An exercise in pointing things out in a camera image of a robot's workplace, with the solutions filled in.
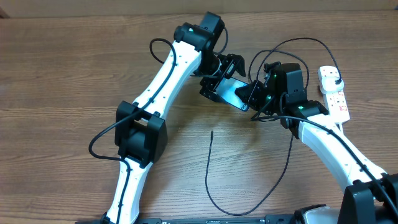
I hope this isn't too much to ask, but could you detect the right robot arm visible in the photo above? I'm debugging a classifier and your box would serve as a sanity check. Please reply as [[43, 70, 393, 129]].
[[235, 63, 397, 223]]

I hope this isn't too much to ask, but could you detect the Galaxy smartphone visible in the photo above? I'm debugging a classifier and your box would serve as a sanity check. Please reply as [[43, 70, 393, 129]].
[[216, 78, 249, 111]]

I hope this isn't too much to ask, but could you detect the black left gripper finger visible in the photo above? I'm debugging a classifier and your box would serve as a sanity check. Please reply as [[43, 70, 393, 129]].
[[200, 86, 224, 103], [231, 54, 246, 77]]

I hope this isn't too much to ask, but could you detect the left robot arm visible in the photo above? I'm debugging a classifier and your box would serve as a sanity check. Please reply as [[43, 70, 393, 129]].
[[100, 12, 248, 223]]

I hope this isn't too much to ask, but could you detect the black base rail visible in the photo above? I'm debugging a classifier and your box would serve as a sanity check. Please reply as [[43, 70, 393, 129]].
[[134, 214, 300, 224]]

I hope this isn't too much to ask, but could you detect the white charger plug adapter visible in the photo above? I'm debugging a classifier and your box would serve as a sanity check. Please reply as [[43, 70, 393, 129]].
[[320, 77, 345, 94]]

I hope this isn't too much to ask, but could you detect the white power strip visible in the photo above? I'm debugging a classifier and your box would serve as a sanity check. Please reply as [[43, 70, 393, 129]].
[[318, 66, 350, 124]]

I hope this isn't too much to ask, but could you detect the black charger cable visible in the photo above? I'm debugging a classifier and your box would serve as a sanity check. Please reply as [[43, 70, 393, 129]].
[[205, 37, 343, 217]]

